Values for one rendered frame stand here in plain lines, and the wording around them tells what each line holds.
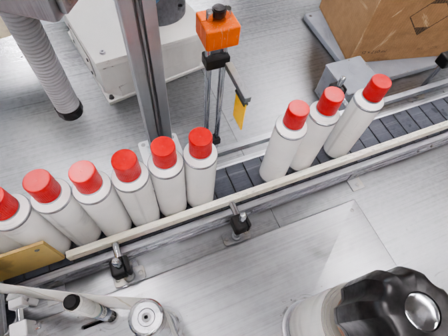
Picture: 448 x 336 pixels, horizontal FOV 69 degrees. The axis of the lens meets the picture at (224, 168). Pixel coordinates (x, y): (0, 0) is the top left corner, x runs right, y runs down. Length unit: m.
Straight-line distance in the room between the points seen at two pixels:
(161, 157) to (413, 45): 0.78
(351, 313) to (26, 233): 0.40
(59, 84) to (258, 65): 0.59
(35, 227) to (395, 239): 0.64
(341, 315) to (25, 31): 0.42
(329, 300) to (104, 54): 0.62
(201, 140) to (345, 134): 0.31
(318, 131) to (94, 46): 0.50
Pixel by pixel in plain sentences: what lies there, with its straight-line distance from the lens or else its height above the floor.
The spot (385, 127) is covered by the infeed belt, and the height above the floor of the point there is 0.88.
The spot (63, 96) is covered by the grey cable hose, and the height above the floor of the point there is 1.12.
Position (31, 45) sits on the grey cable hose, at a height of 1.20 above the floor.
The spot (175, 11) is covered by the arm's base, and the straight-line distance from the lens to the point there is 0.83.
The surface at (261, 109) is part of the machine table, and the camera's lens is 0.81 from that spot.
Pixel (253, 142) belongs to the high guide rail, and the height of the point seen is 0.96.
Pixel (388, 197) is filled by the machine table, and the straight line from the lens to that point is 0.79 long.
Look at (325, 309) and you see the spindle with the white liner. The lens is 0.41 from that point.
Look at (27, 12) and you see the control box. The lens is 0.29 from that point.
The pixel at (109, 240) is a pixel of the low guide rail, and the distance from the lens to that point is 0.57.
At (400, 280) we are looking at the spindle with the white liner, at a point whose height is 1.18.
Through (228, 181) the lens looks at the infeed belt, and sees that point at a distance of 0.64.
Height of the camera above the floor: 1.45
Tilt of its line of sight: 61 degrees down
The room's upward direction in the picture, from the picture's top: 8 degrees clockwise
